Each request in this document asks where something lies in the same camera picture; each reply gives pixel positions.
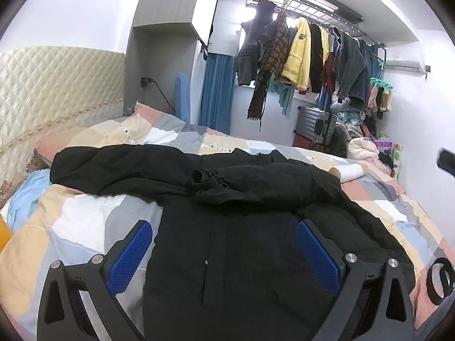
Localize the brown plaid scarf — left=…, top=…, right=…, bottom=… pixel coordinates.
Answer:
left=248, top=11, right=289, bottom=120

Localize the green sock hanger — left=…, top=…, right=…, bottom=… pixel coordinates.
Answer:
left=370, top=78, right=393, bottom=90

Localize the yellow fleece jacket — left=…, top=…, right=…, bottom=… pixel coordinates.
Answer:
left=281, top=17, right=312, bottom=91

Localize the black wall plug with cable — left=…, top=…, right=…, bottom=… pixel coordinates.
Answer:
left=140, top=76, right=177, bottom=114

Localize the white air conditioner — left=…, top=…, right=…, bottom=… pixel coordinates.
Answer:
left=384, top=59, right=427, bottom=75

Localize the cream fluffy blanket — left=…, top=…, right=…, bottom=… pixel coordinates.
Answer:
left=347, top=138, right=379, bottom=162

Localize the black hanging garment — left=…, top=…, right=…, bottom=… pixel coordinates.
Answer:
left=309, top=24, right=323, bottom=93

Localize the patchwork pastel bed quilt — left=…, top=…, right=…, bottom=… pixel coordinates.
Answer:
left=1, top=104, right=454, bottom=340

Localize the metal ceiling drying rack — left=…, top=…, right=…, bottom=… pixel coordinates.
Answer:
left=245, top=0, right=386, bottom=64

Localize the silver ribbed suitcase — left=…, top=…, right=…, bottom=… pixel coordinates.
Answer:
left=293, top=106, right=336, bottom=152

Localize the grey wall cabinet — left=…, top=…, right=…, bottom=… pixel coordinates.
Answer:
left=123, top=0, right=218, bottom=115

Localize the white and tan roll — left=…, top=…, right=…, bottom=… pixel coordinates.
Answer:
left=328, top=164, right=368, bottom=183

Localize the teal hanging cloth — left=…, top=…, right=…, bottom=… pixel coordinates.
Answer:
left=268, top=76, right=295, bottom=118

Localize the blue curtain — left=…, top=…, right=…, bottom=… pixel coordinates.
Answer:
left=198, top=53, right=235, bottom=135

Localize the cream quilted headboard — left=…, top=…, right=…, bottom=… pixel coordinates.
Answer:
left=1, top=46, right=125, bottom=201

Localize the large black coat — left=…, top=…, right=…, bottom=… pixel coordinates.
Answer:
left=50, top=145, right=416, bottom=340

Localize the dark grey hanging jacket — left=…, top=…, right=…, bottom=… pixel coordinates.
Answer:
left=235, top=0, right=276, bottom=86

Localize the denim hanging jacket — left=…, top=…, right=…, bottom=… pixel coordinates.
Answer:
left=333, top=32, right=372, bottom=110

